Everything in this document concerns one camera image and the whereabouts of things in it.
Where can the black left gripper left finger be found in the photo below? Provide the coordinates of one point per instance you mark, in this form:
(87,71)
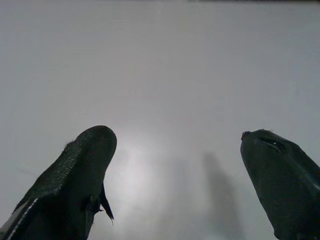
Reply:
(72,180)

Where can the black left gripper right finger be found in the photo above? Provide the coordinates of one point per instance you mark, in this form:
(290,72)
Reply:
(282,180)

